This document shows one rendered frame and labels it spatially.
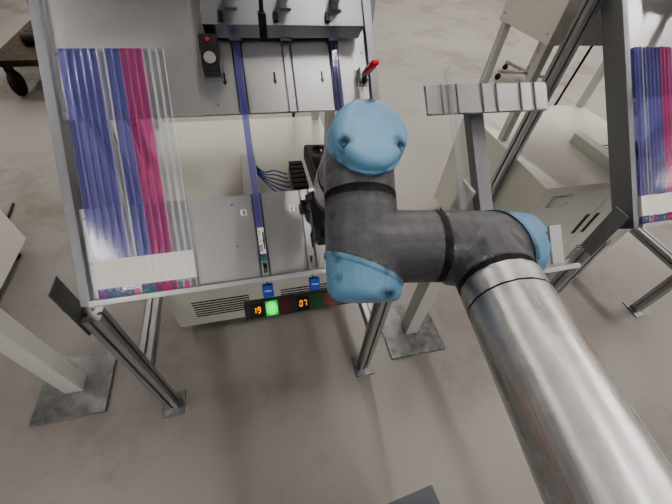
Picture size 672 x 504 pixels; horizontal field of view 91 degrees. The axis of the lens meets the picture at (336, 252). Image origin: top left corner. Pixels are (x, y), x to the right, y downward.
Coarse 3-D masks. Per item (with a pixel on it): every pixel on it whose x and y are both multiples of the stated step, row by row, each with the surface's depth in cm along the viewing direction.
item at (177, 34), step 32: (64, 0) 67; (96, 0) 68; (128, 0) 69; (160, 0) 70; (192, 0) 71; (64, 32) 67; (96, 32) 68; (128, 32) 69; (160, 32) 70; (192, 32) 72; (192, 64) 72; (224, 64) 73; (256, 64) 75; (288, 64) 76; (320, 64) 78; (352, 64) 79; (64, 96) 67; (192, 96) 72; (224, 96) 74; (256, 96) 75; (288, 96) 77; (320, 96) 78; (352, 96) 80
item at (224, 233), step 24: (288, 192) 78; (192, 216) 73; (216, 216) 75; (240, 216) 76; (264, 216) 77; (288, 216) 78; (192, 240) 74; (216, 240) 75; (240, 240) 76; (288, 240) 78; (216, 264) 75; (240, 264) 76; (288, 264) 78; (96, 288) 70
